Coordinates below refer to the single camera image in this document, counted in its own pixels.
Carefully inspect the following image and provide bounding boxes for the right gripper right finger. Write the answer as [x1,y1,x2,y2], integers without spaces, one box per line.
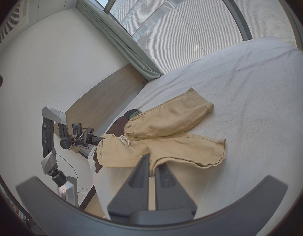
[155,164,198,218]

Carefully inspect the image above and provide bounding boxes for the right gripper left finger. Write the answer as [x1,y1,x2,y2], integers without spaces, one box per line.
[107,153,152,219]

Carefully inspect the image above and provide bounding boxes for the tan shorts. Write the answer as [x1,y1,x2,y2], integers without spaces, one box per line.
[96,88,227,175]

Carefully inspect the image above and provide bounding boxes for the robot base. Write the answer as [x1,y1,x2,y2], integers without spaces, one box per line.
[57,176,79,207]

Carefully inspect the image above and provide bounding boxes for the bed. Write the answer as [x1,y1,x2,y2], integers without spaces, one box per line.
[65,35,303,221]

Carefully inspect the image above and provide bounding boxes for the brown garment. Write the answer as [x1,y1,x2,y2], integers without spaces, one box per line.
[94,117,129,173]

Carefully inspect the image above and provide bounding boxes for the dark grey garment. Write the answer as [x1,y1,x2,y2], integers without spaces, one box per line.
[124,109,139,120]

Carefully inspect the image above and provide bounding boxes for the pale green curtain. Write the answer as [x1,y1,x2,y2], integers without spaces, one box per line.
[76,0,164,82]

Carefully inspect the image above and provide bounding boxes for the ceiling air vent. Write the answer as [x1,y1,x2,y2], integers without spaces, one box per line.
[0,0,29,44]

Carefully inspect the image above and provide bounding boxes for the window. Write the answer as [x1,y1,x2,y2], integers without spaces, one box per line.
[89,0,303,74]

